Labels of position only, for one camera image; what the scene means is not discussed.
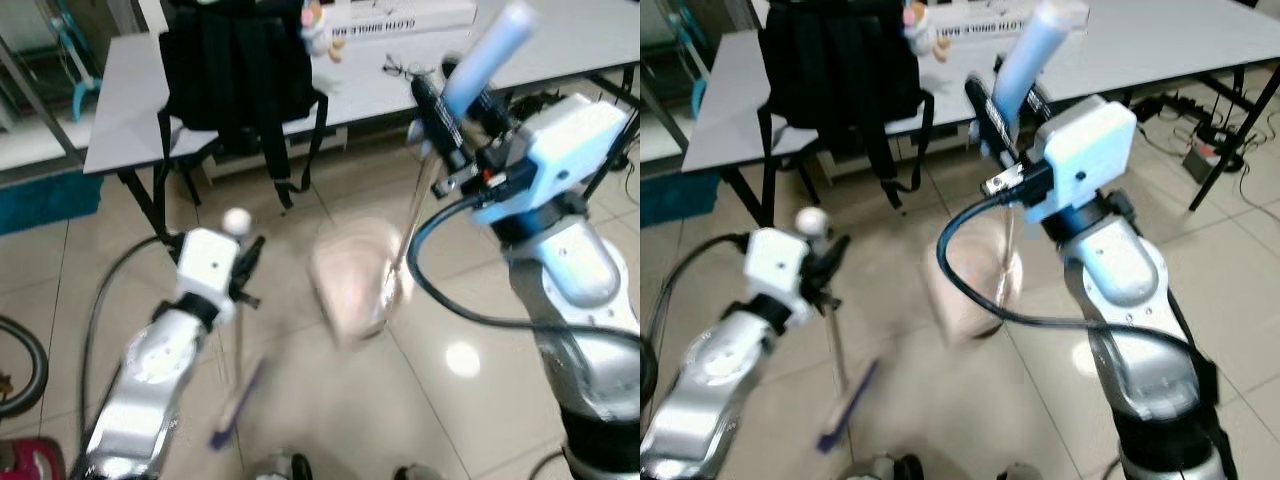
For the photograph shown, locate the purple-bristled broom with ball top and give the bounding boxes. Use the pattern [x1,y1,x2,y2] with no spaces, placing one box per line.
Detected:
[795,206,883,454]
[207,207,269,451]

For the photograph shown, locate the beige long-handled dustpan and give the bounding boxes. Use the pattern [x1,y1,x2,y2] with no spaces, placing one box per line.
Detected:
[308,0,542,351]
[922,0,1089,348]

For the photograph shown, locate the black power strip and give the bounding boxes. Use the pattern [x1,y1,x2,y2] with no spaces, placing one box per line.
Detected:
[1135,95,1191,119]
[505,92,566,119]

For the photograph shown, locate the black-framed eyeglasses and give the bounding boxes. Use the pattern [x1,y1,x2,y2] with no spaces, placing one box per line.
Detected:
[383,55,441,81]

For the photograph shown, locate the long white printed box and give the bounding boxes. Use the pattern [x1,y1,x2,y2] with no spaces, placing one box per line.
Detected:
[925,0,1051,36]
[325,0,479,34]

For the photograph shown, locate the grey folding table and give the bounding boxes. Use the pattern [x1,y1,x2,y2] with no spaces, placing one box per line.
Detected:
[83,0,641,241]
[690,0,1280,226]

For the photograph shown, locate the small toy figure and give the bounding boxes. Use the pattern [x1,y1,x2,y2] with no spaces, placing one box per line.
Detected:
[300,0,346,63]
[900,0,946,57]

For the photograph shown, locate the black backpack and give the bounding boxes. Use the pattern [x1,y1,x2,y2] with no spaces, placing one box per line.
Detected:
[158,0,329,209]
[755,0,933,211]

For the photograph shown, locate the grey robot left foot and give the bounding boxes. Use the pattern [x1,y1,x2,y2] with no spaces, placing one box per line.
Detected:
[250,452,312,480]
[860,455,922,480]

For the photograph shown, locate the teal metal stand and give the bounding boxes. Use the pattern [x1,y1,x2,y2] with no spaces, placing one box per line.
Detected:
[45,0,102,121]
[668,0,722,113]

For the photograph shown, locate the red vacuum cleaner body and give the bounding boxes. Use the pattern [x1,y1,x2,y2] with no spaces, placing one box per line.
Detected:
[0,437,67,480]

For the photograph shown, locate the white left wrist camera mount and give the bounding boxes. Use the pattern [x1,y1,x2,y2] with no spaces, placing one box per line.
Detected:
[745,228,813,327]
[177,227,242,313]

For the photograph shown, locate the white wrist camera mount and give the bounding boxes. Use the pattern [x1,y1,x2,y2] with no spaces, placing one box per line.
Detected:
[1020,95,1141,222]
[470,93,629,226]
[745,228,813,327]
[177,227,242,313]

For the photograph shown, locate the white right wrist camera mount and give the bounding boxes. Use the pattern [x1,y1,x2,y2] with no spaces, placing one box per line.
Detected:
[1020,95,1141,222]
[470,93,629,226]

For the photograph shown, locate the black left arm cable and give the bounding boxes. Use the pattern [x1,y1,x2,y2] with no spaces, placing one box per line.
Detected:
[645,235,756,346]
[78,235,191,441]

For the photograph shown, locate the grey box with cables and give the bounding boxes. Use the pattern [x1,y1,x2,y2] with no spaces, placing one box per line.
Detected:
[1184,140,1247,184]

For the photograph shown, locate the dark vacuum hose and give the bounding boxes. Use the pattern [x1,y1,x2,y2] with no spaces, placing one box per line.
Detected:
[0,315,51,419]

